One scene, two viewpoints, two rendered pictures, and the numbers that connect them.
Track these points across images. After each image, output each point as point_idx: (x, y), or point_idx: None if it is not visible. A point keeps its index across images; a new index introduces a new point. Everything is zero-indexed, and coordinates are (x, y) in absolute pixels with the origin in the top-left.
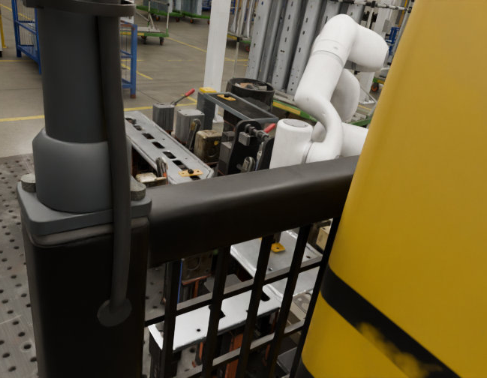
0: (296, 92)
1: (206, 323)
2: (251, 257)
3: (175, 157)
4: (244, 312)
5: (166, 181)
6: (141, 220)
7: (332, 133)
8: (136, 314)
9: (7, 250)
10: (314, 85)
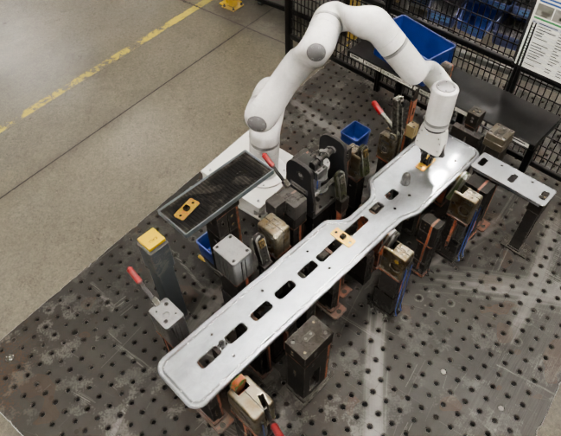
0: (418, 77)
1: (525, 180)
2: (449, 171)
3: (308, 263)
4: (504, 166)
5: None
6: None
7: (444, 71)
8: None
9: (437, 435)
10: (424, 60)
